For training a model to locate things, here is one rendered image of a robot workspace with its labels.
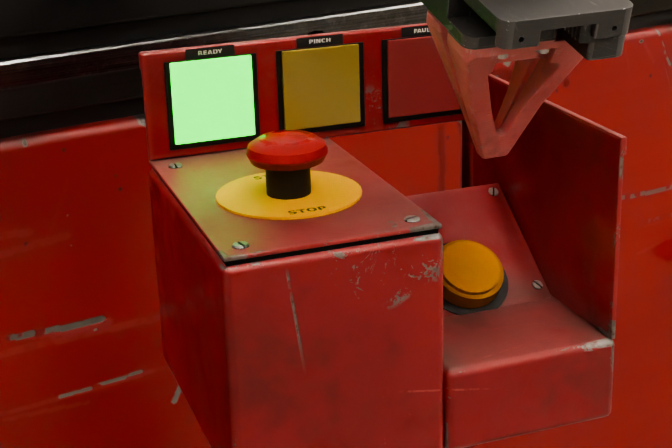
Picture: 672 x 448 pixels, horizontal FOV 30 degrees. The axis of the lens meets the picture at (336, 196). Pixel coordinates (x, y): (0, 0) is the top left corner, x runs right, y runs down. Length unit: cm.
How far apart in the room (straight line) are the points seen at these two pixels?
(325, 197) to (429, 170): 35
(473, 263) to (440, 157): 29
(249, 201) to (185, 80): 10
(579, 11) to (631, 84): 52
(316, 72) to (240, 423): 21
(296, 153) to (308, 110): 11
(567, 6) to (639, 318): 63
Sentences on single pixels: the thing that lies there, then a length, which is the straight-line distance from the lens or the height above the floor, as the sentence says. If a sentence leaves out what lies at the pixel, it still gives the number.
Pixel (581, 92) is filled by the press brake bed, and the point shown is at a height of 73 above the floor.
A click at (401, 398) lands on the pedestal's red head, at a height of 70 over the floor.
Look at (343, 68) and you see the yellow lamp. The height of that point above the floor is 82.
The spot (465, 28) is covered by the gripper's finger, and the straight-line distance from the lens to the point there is 57.
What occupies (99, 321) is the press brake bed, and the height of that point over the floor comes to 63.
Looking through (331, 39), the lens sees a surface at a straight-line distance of 70.
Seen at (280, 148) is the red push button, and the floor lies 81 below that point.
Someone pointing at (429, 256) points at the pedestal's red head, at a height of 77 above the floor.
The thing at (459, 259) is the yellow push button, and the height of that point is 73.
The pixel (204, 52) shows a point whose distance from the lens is 68.
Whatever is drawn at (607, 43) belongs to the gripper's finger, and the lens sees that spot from 57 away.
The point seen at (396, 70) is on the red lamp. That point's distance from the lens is 71.
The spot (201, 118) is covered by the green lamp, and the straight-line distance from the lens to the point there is 68.
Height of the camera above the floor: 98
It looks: 19 degrees down
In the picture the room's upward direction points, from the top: 2 degrees counter-clockwise
